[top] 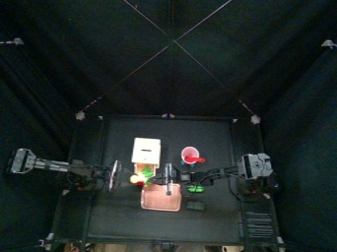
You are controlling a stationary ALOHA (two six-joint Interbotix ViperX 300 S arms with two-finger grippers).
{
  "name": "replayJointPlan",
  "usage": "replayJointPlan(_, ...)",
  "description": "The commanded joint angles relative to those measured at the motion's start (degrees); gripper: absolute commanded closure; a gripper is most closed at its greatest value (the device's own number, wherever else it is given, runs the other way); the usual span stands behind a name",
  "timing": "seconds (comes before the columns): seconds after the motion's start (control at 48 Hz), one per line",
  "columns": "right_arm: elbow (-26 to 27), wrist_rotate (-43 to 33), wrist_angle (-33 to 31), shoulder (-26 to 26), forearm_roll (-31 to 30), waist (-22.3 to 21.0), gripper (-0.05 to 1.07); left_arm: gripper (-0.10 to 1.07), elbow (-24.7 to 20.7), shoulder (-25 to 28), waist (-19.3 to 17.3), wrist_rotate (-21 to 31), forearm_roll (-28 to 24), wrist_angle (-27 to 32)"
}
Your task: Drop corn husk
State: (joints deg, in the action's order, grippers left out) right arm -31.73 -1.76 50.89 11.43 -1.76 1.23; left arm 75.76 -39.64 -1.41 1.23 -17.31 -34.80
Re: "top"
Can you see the white text label sticker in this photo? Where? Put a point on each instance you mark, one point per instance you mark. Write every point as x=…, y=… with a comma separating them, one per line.
x=259, y=226

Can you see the yellow toy corn cob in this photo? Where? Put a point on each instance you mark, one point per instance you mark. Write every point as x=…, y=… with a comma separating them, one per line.
x=134, y=179

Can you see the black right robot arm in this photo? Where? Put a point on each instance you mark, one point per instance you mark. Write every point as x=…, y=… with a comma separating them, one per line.
x=245, y=167

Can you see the silver frame clamp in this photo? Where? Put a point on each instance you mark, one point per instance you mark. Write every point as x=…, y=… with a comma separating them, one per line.
x=168, y=115

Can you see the pink square tray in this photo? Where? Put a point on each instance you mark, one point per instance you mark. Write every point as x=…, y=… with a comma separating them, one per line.
x=161, y=197

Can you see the pink cup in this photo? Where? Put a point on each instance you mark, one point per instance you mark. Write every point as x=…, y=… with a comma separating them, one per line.
x=189, y=153

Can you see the green toy corn husk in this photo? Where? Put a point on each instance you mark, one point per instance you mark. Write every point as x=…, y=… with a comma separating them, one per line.
x=148, y=173

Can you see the green toy block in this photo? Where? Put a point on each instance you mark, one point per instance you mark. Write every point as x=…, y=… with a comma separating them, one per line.
x=196, y=188

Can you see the wooden open box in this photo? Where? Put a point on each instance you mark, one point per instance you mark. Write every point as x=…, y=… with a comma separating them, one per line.
x=146, y=169

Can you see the small red toy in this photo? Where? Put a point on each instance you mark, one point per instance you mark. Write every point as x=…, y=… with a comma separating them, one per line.
x=140, y=183

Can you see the silver frame corner bracket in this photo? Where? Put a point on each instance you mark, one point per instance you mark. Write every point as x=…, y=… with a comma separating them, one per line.
x=328, y=43
x=79, y=115
x=256, y=119
x=16, y=41

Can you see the red toy spoon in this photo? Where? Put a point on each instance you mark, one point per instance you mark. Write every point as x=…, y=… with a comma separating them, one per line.
x=196, y=159

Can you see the white box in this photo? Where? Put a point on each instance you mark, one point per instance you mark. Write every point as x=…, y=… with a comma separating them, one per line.
x=146, y=150

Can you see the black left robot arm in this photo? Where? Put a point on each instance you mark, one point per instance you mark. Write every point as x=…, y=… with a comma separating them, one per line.
x=49, y=164

